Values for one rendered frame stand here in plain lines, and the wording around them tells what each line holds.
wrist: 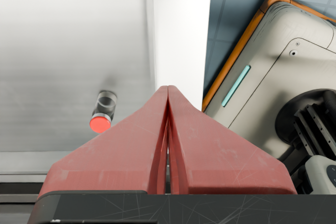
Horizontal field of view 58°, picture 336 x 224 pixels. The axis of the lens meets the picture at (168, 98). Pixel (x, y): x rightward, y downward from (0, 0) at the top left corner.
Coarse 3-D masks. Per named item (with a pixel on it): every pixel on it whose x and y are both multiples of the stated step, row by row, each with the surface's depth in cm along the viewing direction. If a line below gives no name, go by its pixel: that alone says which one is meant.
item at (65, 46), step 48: (0, 0) 27; (48, 0) 27; (96, 0) 27; (144, 0) 28; (0, 48) 30; (48, 48) 30; (96, 48) 30; (144, 48) 30; (0, 96) 34; (48, 96) 34; (96, 96) 34; (144, 96) 34; (0, 144) 38; (48, 144) 38
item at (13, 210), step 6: (0, 204) 42; (6, 204) 42; (12, 204) 42; (18, 204) 42; (24, 204) 42; (30, 204) 42; (0, 210) 41; (6, 210) 41; (12, 210) 41; (18, 210) 41; (24, 210) 41; (30, 210) 41; (0, 216) 47; (6, 216) 47; (12, 216) 47; (18, 216) 47; (24, 216) 47; (0, 222) 48; (6, 222) 48; (12, 222) 48; (18, 222) 48; (24, 222) 48
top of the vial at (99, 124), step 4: (96, 116) 30; (100, 116) 30; (92, 120) 30; (96, 120) 30; (100, 120) 30; (104, 120) 30; (108, 120) 30; (92, 124) 30; (96, 124) 30; (100, 124) 30; (104, 124) 30; (108, 124) 30; (92, 128) 30; (96, 128) 30; (100, 128) 30; (104, 128) 30; (100, 132) 31
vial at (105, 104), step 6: (102, 96) 32; (108, 96) 32; (114, 96) 33; (96, 102) 32; (102, 102) 31; (108, 102) 32; (114, 102) 33; (96, 108) 31; (102, 108) 31; (108, 108) 31; (114, 108) 32; (96, 114) 30; (102, 114) 30; (108, 114) 31
